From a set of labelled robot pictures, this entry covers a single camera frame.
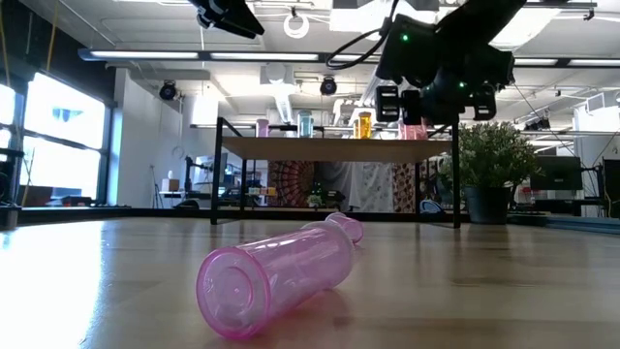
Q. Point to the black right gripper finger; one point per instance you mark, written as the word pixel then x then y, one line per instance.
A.
pixel 387 104
pixel 486 102

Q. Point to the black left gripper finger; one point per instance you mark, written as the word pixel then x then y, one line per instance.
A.
pixel 227 14

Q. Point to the blue pill bottle white cap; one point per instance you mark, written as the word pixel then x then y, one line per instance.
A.
pixel 305 125

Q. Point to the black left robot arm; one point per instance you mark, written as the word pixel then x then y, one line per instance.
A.
pixel 9 184

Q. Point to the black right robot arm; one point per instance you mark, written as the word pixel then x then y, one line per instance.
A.
pixel 479 22

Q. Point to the wooden shelf black metal legs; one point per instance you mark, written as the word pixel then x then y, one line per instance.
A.
pixel 339 149

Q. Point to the green potted plant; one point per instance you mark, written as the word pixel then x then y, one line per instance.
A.
pixel 489 160

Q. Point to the black ceiling spotlight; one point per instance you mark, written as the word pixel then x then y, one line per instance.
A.
pixel 168 90
pixel 328 86

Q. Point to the white hanging cloth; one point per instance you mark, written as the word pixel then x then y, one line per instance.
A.
pixel 358 186

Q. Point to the black beam with light strips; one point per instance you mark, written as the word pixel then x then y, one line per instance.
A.
pixel 145 54

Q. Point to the black computer monitor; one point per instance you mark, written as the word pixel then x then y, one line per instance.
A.
pixel 556 173
pixel 612 189

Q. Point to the small potted flowers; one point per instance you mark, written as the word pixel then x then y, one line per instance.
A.
pixel 315 199

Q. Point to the patterned mandala tapestry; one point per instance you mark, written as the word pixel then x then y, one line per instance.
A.
pixel 290 181

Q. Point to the brown cardboard box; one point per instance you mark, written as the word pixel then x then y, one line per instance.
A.
pixel 170 185

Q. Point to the large glass window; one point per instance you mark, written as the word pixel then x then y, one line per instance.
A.
pixel 63 136

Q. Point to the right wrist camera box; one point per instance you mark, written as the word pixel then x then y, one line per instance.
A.
pixel 407 53

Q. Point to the silver round ceiling duct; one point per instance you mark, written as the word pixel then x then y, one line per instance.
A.
pixel 533 24

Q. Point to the white ventilation duct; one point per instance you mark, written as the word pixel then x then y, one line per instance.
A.
pixel 281 97

